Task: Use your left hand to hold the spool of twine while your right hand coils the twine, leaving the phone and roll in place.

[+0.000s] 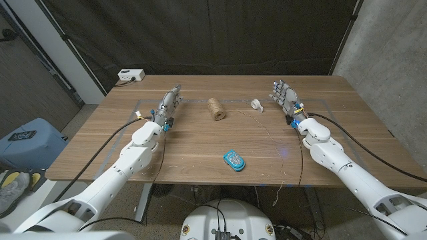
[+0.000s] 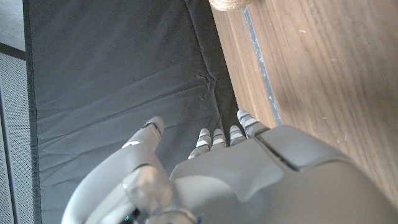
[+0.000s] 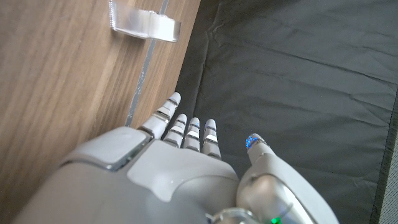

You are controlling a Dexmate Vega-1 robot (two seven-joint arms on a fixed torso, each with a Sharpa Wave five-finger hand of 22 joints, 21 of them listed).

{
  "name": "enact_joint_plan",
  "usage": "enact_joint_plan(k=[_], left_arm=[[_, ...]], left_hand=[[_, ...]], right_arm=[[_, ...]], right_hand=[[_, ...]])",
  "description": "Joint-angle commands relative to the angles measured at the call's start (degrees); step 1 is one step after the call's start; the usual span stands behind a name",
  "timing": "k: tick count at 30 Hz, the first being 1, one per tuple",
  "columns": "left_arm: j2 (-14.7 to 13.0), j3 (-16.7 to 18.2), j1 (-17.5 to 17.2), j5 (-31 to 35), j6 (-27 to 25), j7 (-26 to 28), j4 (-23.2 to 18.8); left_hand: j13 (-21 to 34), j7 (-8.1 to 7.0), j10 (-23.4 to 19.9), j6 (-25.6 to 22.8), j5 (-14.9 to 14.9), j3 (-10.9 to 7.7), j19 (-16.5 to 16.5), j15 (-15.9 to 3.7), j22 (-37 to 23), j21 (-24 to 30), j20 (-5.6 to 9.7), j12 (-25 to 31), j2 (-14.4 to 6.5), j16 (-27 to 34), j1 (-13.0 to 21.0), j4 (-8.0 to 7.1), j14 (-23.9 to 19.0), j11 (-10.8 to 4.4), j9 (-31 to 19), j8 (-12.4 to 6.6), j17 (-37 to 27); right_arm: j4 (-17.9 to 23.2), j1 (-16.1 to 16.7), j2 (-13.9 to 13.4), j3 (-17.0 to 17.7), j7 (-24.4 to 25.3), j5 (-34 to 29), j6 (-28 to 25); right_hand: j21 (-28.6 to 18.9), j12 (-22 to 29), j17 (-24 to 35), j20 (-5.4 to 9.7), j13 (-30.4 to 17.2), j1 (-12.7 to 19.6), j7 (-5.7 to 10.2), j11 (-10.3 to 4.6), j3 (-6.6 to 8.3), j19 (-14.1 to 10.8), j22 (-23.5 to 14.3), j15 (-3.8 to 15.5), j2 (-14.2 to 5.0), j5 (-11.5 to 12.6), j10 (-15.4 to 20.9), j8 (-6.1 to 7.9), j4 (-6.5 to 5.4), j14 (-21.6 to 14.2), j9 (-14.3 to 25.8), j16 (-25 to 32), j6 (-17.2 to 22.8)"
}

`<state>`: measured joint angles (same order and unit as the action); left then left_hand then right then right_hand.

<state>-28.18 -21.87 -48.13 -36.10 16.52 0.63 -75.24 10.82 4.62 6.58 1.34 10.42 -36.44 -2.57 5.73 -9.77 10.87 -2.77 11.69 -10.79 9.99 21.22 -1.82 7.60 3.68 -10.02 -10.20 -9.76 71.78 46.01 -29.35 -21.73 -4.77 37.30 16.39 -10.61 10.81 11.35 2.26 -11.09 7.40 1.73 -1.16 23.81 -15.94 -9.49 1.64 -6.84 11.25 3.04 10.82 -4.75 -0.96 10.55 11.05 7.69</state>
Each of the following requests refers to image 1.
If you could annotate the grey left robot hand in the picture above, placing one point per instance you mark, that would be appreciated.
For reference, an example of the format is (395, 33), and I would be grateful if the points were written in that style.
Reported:
(166, 106)

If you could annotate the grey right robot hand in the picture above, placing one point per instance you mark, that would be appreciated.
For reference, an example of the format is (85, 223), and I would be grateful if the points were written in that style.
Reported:
(290, 100)

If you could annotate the brown twine strand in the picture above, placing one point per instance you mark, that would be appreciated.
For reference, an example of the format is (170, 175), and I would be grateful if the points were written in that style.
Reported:
(268, 130)

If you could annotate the brown twine spool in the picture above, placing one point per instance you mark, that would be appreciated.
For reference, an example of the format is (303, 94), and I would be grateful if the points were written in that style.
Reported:
(216, 108)

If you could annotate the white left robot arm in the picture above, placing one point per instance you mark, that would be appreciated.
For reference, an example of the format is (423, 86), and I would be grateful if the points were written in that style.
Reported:
(110, 180)

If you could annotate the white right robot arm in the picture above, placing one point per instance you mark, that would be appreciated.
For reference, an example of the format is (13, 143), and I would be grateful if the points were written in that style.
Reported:
(350, 176)

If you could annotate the white tape roll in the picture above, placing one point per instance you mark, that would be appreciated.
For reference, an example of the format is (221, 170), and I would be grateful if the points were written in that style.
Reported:
(255, 104)

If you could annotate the black backdrop curtain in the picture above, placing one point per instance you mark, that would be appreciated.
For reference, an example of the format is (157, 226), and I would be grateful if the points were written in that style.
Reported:
(200, 33)

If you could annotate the blue oval scrubber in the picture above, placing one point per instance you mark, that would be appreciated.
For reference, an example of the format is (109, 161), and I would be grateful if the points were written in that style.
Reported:
(234, 160)

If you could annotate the black ribbed disc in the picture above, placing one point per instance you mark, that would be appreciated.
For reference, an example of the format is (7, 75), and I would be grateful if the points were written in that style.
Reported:
(162, 190)

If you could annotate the white table leg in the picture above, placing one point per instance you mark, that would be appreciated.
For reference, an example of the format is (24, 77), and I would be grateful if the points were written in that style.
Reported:
(143, 203)

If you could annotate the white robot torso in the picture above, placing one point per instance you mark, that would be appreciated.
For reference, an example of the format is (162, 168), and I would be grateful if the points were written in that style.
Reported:
(230, 216)

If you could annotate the blue plastic container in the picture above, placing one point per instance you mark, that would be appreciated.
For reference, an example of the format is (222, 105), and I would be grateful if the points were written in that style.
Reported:
(36, 150)

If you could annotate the black flat device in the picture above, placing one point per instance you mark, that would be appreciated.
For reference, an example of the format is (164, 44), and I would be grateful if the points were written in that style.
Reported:
(22, 135)

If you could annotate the grey shoe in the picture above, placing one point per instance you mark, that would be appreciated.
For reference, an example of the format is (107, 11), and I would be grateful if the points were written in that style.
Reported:
(13, 193)

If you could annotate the black backdrop frame pole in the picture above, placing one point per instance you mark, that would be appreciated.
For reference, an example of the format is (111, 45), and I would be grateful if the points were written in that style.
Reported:
(347, 33)
(66, 41)

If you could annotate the dark grey wall rail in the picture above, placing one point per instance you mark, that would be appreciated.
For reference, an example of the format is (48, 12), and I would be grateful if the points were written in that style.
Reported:
(43, 61)

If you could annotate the black wall fixture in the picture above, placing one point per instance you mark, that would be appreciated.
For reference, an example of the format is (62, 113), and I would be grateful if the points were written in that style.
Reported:
(7, 34)

